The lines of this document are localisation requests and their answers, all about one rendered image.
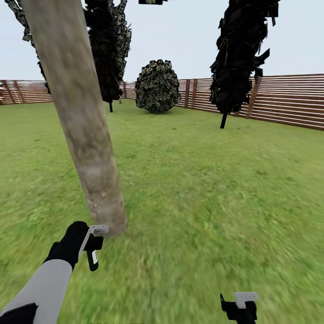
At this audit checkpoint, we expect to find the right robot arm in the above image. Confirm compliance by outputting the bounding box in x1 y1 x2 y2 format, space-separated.
221 292 259 324

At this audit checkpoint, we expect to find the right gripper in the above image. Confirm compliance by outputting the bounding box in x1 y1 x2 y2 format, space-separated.
221 299 257 324

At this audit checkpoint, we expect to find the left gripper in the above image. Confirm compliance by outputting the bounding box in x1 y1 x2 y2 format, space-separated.
83 236 105 251

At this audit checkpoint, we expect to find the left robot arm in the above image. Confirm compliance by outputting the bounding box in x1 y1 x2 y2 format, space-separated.
0 223 109 324

